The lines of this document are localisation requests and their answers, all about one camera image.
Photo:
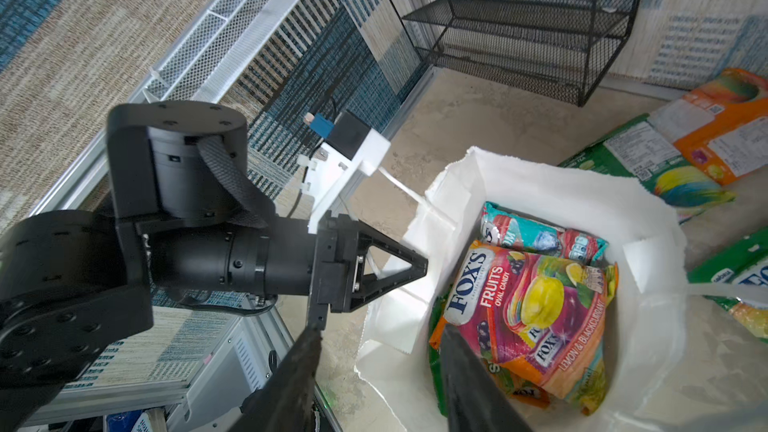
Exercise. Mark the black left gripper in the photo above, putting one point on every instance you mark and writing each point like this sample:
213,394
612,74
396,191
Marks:
349,252

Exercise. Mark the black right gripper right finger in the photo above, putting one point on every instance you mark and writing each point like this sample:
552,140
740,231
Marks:
474,402

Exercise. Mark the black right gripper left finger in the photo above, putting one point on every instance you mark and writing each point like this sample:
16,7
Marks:
285,402

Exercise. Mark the pink Fox's candy bag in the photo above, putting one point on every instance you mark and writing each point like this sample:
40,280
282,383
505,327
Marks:
539,318

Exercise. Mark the white paper bag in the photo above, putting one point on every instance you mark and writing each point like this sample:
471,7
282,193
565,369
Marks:
620,346

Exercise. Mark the teal Fox's candy bag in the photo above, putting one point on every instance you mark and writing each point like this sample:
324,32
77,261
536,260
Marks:
508,229

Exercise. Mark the green rainbow snack bag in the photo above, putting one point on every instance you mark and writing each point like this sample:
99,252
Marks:
637,150

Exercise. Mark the yellow green candy bag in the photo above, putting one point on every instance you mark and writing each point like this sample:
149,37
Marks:
743,263

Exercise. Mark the orange green snack bag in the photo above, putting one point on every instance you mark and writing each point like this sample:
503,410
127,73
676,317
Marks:
721,126

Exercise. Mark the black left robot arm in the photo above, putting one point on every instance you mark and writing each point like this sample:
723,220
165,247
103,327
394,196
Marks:
185,217

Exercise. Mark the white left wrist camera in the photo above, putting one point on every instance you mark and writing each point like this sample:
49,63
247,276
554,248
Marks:
349,146

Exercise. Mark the white wire mesh basket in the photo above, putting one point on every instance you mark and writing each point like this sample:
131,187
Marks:
222,41

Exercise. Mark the black wire shelf rack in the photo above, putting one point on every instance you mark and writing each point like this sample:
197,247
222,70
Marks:
560,49

